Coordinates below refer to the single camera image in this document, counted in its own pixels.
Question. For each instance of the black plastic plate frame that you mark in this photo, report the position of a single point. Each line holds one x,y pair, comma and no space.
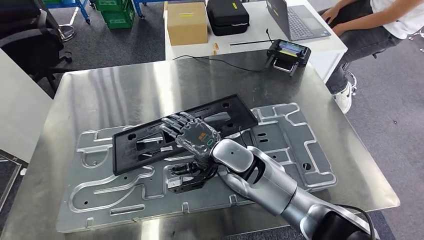
126,162

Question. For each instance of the black zip case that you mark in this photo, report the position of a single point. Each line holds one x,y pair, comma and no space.
228,16

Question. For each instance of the person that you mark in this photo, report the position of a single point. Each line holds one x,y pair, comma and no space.
364,39

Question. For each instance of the person's right hand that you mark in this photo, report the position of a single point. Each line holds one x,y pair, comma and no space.
331,14

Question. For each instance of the person's right forearm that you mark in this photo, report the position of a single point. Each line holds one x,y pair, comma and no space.
346,4

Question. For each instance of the green plastic crate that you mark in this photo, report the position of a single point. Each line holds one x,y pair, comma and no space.
119,20
111,5

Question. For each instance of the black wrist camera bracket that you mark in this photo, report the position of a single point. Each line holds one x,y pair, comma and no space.
195,184

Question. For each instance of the person's left forearm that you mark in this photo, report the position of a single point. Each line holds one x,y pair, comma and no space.
374,16

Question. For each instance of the blue wheeled shelf rack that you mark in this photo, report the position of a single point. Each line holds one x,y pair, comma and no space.
82,11

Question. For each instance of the thin black stick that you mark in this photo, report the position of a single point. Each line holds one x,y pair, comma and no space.
251,42

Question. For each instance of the person's left hand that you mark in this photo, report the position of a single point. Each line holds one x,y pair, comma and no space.
339,30

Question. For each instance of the brown cardboard box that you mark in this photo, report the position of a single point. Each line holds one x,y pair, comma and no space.
187,26

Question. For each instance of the stamped silver metal panel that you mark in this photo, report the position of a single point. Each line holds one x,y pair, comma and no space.
298,139

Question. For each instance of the black office chair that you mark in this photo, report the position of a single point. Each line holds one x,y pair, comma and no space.
30,43

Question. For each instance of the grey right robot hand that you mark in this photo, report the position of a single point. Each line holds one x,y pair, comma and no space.
198,137

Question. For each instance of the stainless steel workbench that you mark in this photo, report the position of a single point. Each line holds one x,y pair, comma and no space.
132,86

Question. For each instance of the white desk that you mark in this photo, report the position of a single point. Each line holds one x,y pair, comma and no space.
248,49

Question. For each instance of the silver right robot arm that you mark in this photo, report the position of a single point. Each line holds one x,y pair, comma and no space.
265,185

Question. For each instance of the grey laptop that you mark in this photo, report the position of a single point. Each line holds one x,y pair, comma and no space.
298,23

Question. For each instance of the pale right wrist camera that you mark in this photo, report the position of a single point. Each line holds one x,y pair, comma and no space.
175,182

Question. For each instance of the black remote with screen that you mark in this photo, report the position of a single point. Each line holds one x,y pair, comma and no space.
288,49

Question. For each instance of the chrome pedestal base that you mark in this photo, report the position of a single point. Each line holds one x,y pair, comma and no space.
67,33

